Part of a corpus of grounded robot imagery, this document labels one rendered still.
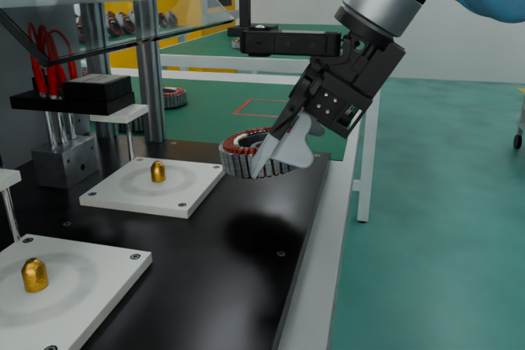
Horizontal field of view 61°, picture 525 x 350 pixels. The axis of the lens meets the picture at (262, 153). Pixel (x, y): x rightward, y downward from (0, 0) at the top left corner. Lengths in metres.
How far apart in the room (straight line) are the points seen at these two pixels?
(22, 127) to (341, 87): 0.51
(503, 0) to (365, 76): 0.18
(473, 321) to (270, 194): 1.21
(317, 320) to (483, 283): 1.50
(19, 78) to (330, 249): 0.53
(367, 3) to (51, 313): 0.40
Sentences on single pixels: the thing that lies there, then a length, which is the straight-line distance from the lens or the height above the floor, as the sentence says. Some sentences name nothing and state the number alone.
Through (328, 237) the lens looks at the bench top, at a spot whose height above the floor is 0.75.
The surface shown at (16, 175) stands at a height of 0.88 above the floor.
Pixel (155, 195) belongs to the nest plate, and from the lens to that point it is 0.59.
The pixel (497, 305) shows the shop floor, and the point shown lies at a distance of 1.82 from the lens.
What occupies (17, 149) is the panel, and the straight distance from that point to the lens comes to 0.79.
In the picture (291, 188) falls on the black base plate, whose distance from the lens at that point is 0.62.
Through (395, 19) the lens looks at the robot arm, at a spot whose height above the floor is 1.00.
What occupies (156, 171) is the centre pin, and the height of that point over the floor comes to 0.80.
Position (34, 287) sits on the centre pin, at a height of 0.79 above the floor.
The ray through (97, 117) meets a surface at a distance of 0.62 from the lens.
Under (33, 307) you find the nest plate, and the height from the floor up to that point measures 0.78.
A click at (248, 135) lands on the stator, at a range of 0.59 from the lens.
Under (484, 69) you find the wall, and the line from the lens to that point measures 5.80.
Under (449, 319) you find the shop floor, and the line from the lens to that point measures 1.69.
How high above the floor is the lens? 1.04
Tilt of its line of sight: 21 degrees down
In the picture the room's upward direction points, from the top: straight up
